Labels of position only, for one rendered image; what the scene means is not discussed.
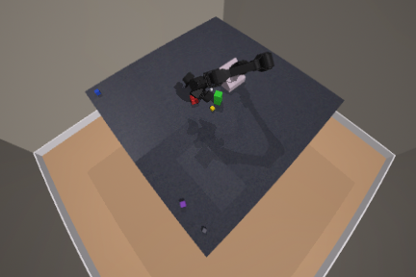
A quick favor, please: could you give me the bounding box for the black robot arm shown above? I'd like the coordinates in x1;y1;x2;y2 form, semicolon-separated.
189;52;274;100

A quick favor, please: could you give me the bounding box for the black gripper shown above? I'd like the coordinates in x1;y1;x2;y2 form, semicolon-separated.
182;72;214;103

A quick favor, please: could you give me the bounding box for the red block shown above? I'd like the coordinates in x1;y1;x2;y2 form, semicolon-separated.
190;95;198;104

